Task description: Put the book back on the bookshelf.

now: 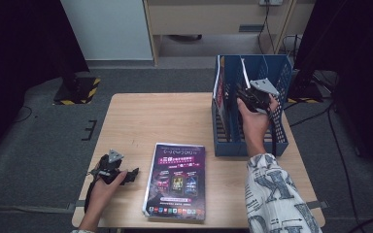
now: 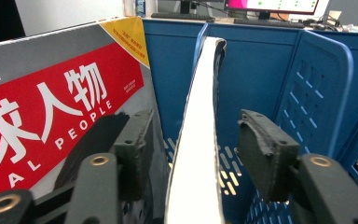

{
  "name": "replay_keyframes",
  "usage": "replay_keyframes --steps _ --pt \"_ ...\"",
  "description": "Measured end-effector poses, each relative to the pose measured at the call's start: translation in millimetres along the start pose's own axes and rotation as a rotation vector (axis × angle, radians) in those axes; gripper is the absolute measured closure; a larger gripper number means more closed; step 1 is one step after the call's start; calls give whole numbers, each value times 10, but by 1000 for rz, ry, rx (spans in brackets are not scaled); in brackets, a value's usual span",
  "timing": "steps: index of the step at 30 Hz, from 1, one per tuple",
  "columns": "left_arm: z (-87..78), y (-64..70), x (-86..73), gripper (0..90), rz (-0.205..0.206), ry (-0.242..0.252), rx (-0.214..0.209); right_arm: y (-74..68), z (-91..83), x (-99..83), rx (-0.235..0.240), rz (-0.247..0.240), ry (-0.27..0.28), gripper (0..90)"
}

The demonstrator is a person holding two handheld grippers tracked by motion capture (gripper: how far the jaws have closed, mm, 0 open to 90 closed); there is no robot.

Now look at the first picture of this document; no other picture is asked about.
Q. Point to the blue plastic file rack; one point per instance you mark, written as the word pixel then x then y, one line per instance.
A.
pixel 249 147

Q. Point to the light wooden desk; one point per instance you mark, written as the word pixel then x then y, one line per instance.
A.
pixel 207 19

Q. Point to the grey tape strip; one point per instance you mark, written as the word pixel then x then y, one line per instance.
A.
pixel 79 204
pixel 317 204

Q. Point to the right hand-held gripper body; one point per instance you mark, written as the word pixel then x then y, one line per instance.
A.
pixel 259 97

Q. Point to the black stand with hazard tape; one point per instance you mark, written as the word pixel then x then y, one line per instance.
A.
pixel 77 89
pixel 304 92

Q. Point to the purple magazine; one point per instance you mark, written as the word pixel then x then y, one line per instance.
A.
pixel 175 178

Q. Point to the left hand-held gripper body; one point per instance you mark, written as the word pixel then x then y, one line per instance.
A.
pixel 110 171

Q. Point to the grey magazine with red label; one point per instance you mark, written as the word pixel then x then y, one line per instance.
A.
pixel 219 93

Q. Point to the person's left hand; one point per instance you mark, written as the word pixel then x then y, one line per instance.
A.
pixel 105 194

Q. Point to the person's right hand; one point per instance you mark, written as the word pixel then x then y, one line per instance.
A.
pixel 255 129

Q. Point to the dark magazine with white characters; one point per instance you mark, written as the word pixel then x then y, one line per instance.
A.
pixel 245 73

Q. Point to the white power socket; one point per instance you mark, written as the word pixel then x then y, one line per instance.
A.
pixel 271 2

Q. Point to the black curtain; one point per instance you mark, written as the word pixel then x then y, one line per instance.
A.
pixel 13 48
pixel 362 48

